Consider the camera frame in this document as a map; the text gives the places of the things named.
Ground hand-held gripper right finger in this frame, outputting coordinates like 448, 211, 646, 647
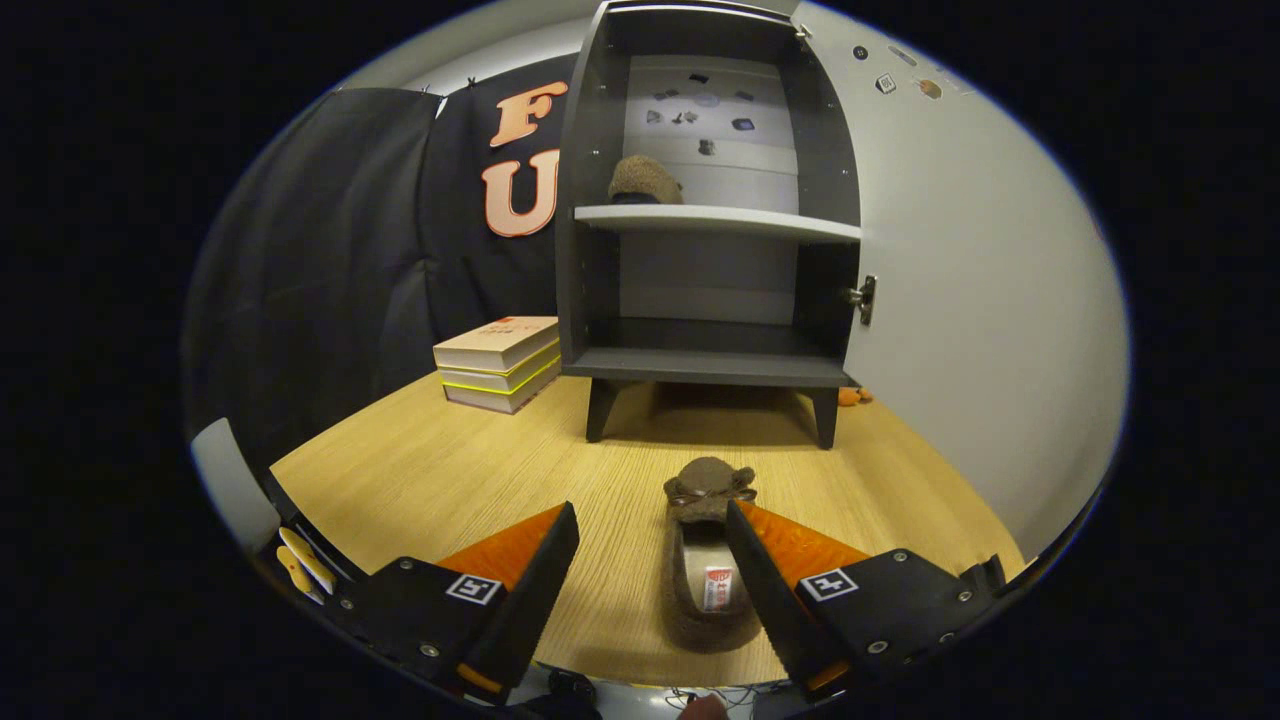
725, 500, 1006, 698

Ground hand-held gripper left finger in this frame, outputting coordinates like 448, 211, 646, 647
325, 501, 581, 706

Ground brown fuzzy shoe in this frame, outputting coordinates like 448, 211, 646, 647
660, 456, 766, 656
607, 154, 685, 206

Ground dark grey shoe cabinet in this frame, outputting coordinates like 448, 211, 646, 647
555, 0, 866, 448

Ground beige shoe cabinet door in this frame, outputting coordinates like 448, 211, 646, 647
795, 0, 1131, 561

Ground white book yellow edge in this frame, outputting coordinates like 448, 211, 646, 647
438, 340, 561, 393
443, 362, 561, 415

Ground yellow and white tags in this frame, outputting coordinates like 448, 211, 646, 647
275, 527, 338, 606

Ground beige book red label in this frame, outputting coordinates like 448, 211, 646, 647
433, 316, 561, 373

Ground black backdrop cloth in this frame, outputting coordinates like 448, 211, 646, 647
183, 52, 581, 471

